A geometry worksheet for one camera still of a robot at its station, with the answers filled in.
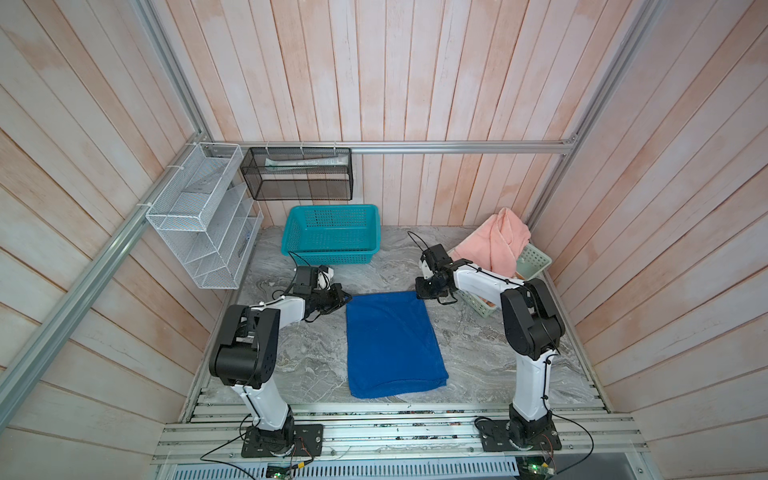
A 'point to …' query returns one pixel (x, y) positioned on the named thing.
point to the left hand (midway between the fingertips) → (352, 300)
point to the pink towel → (495, 243)
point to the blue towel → (393, 346)
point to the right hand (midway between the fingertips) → (418, 291)
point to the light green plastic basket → (532, 261)
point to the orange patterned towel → (516, 275)
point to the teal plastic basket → (332, 235)
